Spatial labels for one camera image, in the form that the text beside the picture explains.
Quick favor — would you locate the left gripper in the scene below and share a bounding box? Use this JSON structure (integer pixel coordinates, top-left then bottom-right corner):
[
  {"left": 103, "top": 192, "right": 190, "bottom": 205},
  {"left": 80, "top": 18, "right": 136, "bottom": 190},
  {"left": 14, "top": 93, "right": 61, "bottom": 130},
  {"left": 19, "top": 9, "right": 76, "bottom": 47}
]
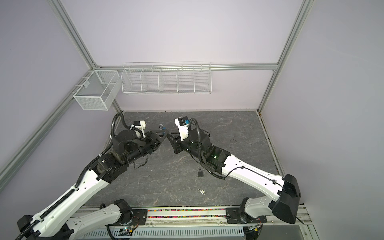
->
[{"left": 123, "top": 129, "right": 169, "bottom": 165}]

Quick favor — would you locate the grey padlock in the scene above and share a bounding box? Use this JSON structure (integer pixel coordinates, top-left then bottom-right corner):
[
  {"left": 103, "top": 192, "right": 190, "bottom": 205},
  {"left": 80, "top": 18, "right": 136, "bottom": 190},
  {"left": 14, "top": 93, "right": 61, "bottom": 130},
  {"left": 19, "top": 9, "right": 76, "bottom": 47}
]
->
[{"left": 198, "top": 168, "right": 204, "bottom": 178}]

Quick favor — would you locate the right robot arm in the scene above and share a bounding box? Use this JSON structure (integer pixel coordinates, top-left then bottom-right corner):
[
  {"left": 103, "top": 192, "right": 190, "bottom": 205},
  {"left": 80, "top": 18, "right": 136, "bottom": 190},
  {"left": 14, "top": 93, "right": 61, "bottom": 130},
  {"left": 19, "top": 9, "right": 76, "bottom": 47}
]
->
[{"left": 167, "top": 130, "right": 301, "bottom": 224}]

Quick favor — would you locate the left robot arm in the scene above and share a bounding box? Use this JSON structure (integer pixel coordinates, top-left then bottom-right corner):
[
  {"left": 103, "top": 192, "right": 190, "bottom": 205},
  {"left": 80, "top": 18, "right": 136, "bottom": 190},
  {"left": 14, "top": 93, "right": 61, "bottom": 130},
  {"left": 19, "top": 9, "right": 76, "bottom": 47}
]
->
[{"left": 16, "top": 128, "right": 169, "bottom": 240}]

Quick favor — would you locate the white mesh box basket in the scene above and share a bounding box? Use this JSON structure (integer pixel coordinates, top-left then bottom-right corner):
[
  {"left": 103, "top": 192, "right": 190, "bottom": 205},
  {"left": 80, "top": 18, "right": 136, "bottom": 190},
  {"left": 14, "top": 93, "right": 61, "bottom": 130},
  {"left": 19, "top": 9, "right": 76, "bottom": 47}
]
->
[{"left": 74, "top": 70, "right": 122, "bottom": 111}]

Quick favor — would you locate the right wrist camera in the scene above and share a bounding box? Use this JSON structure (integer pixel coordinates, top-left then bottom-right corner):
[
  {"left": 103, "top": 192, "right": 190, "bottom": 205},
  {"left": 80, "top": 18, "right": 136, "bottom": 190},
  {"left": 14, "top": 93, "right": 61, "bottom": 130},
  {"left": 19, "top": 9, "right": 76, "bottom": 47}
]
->
[{"left": 175, "top": 116, "right": 189, "bottom": 141}]

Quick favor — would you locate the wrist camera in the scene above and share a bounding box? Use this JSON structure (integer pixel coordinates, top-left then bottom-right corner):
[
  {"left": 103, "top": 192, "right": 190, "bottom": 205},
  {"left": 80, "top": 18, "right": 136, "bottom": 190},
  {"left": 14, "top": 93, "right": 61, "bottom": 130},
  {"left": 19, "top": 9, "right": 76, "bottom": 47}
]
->
[
  {"left": 132, "top": 121, "right": 146, "bottom": 140},
  {"left": 175, "top": 116, "right": 189, "bottom": 141}
]

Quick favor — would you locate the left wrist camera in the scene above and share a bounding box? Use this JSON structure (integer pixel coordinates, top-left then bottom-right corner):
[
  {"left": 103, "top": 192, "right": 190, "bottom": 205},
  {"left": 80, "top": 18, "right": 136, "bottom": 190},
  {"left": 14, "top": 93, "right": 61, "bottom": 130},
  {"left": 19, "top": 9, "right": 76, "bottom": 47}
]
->
[{"left": 132, "top": 121, "right": 146, "bottom": 140}]

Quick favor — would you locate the white wire basket long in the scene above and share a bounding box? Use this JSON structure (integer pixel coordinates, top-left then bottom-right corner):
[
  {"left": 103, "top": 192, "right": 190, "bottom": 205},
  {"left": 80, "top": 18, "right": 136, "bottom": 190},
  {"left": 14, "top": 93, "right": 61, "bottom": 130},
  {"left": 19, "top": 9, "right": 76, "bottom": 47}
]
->
[{"left": 121, "top": 62, "right": 212, "bottom": 95}]

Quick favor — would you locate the aluminium front rail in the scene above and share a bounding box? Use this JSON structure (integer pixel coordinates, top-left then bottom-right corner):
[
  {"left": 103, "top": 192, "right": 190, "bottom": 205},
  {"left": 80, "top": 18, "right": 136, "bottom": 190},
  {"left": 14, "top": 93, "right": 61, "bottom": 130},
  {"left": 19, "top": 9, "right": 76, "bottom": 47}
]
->
[{"left": 58, "top": 204, "right": 313, "bottom": 230}]

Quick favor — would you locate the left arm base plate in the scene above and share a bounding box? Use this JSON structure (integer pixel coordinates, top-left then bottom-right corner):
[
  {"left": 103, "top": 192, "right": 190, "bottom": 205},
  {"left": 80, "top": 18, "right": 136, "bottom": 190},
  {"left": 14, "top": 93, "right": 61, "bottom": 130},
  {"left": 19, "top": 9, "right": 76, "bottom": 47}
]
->
[{"left": 109, "top": 209, "right": 148, "bottom": 226}]

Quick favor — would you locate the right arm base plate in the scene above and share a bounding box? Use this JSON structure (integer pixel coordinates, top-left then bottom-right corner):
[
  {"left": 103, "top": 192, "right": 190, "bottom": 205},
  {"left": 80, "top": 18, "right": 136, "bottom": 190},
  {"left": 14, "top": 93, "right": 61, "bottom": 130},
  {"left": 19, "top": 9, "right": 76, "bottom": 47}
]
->
[{"left": 225, "top": 208, "right": 267, "bottom": 224}]

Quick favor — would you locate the aluminium frame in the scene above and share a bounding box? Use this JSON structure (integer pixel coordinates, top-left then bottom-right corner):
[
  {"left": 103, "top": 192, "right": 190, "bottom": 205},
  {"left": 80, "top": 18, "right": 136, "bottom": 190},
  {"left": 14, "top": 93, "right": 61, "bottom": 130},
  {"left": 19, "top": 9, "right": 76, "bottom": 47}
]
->
[{"left": 1, "top": 1, "right": 314, "bottom": 191}]

